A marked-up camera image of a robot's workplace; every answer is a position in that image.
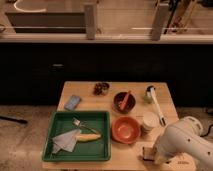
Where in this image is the white whiteboard eraser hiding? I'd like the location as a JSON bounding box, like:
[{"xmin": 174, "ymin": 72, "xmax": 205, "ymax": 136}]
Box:
[{"xmin": 142, "ymin": 147, "xmax": 156, "ymax": 161}]

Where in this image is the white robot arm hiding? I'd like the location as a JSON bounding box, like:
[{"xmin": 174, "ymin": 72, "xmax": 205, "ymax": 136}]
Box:
[{"xmin": 154, "ymin": 116, "xmax": 213, "ymax": 170}]

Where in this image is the dark brown bowl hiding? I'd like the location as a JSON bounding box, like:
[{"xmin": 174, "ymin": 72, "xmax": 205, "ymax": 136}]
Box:
[{"xmin": 113, "ymin": 92, "xmax": 136, "ymax": 114}]

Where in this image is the red bowl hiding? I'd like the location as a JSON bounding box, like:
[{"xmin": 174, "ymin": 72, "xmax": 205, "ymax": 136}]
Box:
[{"xmin": 111, "ymin": 116, "xmax": 141, "ymax": 144}]

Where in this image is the red spoon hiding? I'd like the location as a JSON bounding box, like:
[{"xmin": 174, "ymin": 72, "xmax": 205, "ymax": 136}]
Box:
[{"xmin": 119, "ymin": 91, "xmax": 131, "ymax": 110}]

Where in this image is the blue sponge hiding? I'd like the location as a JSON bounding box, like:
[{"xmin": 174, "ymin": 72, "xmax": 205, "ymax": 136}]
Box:
[{"xmin": 64, "ymin": 95, "xmax": 81, "ymax": 110}]

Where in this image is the wooden table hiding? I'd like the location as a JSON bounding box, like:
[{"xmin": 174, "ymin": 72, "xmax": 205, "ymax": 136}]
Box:
[{"xmin": 41, "ymin": 80, "xmax": 197, "ymax": 171}]

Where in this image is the silver fork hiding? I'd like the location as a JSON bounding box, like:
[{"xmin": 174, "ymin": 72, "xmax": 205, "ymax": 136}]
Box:
[{"xmin": 73, "ymin": 118, "xmax": 99, "ymax": 134}]

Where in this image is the white cup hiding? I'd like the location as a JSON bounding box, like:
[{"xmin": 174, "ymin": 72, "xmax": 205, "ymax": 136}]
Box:
[{"xmin": 141, "ymin": 112, "xmax": 159, "ymax": 132}]

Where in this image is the yellow banana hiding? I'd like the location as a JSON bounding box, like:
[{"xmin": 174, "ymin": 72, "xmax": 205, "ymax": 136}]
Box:
[{"xmin": 76, "ymin": 134, "xmax": 101, "ymax": 142}]

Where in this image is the white brush with black tip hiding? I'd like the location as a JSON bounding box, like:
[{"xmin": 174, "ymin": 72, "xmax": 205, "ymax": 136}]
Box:
[{"xmin": 147, "ymin": 86, "xmax": 166, "ymax": 126}]

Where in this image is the green plastic tray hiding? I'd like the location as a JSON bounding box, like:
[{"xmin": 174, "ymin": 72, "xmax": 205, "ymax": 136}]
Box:
[{"xmin": 42, "ymin": 111, "xmax": 111, "ymax": 162}]

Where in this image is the grey cloth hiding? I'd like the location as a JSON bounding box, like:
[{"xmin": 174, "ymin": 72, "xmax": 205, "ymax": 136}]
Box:
[{"xmin": 52, "ymin": 129, "xmax": 81, "ymax": 154}]

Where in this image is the black object on floor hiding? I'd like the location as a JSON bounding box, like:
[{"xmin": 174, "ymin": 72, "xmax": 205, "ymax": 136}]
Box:
[{"xmin": 0, "ymin": 116, "xmax": 28, "ymax": 124}]

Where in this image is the black cable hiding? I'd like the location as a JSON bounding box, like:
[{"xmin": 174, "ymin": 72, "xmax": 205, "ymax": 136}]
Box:
[{"xmin": 199, "ymin": 123, "xmax": 213, "ymax": 138}]

